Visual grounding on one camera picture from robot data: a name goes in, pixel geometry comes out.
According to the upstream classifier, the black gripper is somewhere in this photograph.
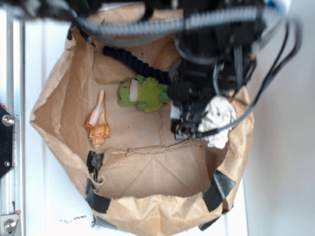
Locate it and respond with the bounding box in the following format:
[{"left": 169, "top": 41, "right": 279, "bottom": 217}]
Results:
[{"left": 167, "top": 58, "right": 256, "bottom": 140}]

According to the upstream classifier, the white paper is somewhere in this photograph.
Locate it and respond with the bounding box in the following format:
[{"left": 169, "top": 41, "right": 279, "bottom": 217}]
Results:
[{"left": 198, "top": 96, "right": 236, "bottom": 149}]

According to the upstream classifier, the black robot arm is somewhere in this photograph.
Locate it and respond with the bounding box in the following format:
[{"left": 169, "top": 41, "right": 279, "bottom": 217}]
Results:
[{"left": 1, "top": 0, "right": 274, "bottom": 138}]

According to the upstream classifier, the green plush toy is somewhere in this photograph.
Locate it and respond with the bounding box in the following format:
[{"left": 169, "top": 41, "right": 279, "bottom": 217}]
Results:
[{"left": 119, "top": 75, "right": 172, "bottom": 113}]

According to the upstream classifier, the orange conch seashell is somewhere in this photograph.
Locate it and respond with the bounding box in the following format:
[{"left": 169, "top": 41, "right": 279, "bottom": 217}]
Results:
[{"left": 85, "top": 90, "right": 110, "bottom": 150}]

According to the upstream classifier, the brown paper bag tray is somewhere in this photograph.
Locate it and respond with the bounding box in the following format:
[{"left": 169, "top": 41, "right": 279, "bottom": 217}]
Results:
[{"left": 31, "top": 26, "right": 254, "bottom": 236}]

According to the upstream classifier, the dark blue twisted rope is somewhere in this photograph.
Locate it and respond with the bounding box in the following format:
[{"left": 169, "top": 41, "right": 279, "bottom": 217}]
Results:
[{"left": 102, "top": 45, "right": 173, "bottom": 87}]

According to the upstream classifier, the thin black cable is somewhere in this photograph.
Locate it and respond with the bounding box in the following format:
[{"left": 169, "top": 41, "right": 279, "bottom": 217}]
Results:
[{"left": 191, "top": 14, "right": 303, "bottom": 140}]

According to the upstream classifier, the grey corrugated cable conduit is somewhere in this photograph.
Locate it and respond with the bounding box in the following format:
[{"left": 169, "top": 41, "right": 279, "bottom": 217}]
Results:
[{"left": 71, "top": 6, "right": 266, "bottom": 40}]

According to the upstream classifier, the black metal bracket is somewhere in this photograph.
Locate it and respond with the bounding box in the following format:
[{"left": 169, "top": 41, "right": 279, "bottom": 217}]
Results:
[{"left": 0, "top": 103, "right": 15, "bottom": 179}]

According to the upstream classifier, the aluminium frame rail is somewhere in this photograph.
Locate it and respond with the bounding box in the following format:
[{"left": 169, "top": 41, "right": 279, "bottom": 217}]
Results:
[{"left": 0, "top": 5, "right": 25, "bottom": 236}]

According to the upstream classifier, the silver corner bracket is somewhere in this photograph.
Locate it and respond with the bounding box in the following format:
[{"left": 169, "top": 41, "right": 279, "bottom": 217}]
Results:
[{"left": 0, "top": 214, "right": 21, "bottom": 236}]

